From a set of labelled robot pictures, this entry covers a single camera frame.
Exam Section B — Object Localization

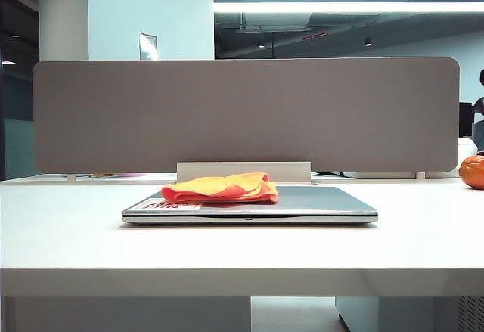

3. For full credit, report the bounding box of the grey fabric desk divider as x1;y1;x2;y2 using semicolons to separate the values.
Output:
33;57;461;175

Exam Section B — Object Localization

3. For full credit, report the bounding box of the black background monitor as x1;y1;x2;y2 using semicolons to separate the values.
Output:
459;101;474;138

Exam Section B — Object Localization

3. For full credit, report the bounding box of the silver closed laptop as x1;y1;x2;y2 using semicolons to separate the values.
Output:
121;186;379;227

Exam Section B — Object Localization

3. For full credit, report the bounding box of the small wall poster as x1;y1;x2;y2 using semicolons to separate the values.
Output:
138;32;158;61

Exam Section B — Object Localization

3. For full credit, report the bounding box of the orange round fruit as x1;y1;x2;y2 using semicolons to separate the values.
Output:
458;154;484;189

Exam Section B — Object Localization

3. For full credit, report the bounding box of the seated person in background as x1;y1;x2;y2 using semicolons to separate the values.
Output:
472;69;484;140

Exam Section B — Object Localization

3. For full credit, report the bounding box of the orange cloth rag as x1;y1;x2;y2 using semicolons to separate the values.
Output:
161;172;280;205

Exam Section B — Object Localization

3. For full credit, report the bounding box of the white red-lettered sticker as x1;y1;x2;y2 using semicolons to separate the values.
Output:
132;198;203;213

